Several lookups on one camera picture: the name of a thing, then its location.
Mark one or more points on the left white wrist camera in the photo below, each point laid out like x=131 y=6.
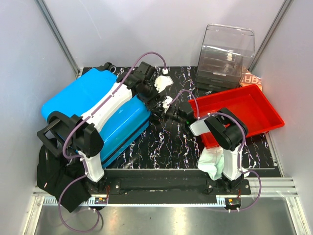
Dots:
x=162 y=82

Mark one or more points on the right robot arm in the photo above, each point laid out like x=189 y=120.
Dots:
x=224 y=162

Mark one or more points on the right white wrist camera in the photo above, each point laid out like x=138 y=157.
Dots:
x=167 y=101

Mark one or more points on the clear plastic drawer organizer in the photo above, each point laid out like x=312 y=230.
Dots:
x=226 y=54

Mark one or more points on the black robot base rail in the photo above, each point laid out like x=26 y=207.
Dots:
x=165 y=187

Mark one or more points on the orange white printed bag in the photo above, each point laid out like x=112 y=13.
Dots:
x=250 y=79

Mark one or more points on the black cloth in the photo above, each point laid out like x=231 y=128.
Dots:
x=55 y=173

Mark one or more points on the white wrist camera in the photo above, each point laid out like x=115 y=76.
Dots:
x=167 y=101
x=162 y=82

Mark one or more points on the white mint cloth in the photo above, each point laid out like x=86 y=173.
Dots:
x=211 y=161

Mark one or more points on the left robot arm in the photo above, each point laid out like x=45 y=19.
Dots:
x=119 y=117

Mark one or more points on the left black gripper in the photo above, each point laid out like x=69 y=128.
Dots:
x=151 y=101

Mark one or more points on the red plastic tray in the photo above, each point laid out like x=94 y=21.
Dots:
x=249 y=104

